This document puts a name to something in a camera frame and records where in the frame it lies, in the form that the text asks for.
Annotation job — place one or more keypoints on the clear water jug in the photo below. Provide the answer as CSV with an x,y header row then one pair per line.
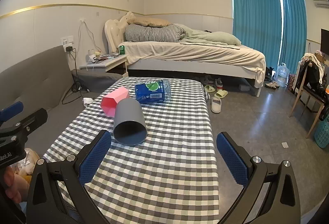
x,y
282,74

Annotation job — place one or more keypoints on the white paper scrap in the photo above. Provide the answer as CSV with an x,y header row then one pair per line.
x,y
285,144

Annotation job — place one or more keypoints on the checked duvet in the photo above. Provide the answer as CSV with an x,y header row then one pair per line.
x,y
154,33

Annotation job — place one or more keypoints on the bed with beige sheet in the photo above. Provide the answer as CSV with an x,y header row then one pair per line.
x,y
195,66

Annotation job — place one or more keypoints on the green drink can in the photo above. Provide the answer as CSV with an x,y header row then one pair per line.
x,y
121,50

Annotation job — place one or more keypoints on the grey cup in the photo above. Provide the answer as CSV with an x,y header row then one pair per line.
x,y
128,117

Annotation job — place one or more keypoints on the pink hexagonal cup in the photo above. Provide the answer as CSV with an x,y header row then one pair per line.
x,y
110,105

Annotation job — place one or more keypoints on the beige pillow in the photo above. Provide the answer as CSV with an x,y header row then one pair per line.
x,y
151,21

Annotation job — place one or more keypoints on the grey and white sneaker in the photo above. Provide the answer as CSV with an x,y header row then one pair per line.
x,y
218,84
207,80

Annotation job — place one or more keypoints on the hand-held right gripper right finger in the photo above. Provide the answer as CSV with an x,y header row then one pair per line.
x,y
232,159

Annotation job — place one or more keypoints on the white garment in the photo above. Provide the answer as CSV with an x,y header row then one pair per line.
x,y
317,62

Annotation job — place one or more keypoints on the grey sofa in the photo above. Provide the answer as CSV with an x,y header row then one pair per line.
x,y
38,72

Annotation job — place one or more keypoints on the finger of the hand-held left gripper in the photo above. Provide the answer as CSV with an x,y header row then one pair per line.
x,y
11,110
33,118

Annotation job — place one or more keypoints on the narrow teal curtain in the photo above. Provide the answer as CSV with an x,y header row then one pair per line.
x,y
294,28

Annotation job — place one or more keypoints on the pile of small bedside items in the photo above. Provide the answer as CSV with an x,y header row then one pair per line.
x,y
101,57

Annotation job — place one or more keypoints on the black jacket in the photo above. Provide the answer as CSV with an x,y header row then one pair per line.
x,y
312,77

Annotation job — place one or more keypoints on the white slipper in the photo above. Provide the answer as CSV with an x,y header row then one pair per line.
x,y
216,105

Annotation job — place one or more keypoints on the wooden chair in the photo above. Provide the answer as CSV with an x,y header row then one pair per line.
x,y
307,96

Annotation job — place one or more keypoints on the wide teal curtain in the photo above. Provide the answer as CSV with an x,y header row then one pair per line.
x,y
254,21

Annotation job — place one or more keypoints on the colourful patterned bag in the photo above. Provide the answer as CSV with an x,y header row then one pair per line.
x,y
292,82

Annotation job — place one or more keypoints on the pale green blanket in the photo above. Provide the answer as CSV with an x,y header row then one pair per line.
x,y
210,36

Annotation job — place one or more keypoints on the black monitor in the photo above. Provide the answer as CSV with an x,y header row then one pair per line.
x,y
325,41

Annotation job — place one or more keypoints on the grey checked tablecloth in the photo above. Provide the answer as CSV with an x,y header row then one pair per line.
x,y
167,141

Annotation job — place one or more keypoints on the green slipper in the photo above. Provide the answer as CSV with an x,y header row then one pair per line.
x,y
209,88
221,94

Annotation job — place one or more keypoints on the person's left hand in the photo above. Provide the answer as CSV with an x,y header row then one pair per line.
x,y
14,185

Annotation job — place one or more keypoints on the teal laundry basket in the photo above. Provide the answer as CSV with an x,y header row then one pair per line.
x,y
322,132

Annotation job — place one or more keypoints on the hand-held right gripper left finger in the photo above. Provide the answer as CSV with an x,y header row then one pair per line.
x,y
94,158

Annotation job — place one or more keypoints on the white nightstand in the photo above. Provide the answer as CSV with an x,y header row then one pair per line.
x,y
113,62

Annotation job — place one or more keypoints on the white crumpled cloth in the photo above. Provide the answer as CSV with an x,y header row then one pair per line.
x,y
87,101

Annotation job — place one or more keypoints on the clear storage box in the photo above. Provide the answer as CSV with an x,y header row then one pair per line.
x,y
244,87

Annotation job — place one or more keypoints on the plastic bottle with blue label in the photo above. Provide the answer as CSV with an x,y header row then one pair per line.
x,y
149,92

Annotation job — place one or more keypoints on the white wall switch panel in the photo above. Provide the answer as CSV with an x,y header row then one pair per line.
x,y
67,40

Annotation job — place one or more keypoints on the black charger plug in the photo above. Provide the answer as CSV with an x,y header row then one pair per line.
x,y
69,49

